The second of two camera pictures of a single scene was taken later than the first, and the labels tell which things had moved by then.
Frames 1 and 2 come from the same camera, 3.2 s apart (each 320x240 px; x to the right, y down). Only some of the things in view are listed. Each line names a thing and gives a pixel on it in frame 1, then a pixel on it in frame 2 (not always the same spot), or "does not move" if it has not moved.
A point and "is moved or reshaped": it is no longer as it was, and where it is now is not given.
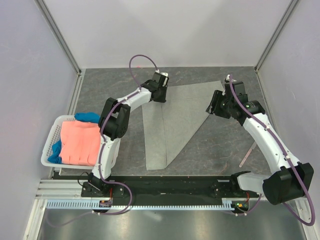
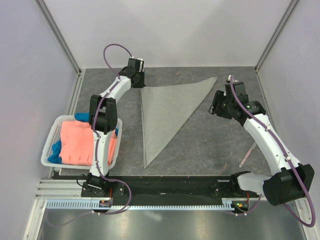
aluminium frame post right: [292, 5] does not move
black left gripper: [163, 99] → [142, 84]
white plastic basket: [56, 136] does not move
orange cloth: [81, 143] does not move
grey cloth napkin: [169, 126] is moved or reshaped
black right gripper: [213, 106] does not move
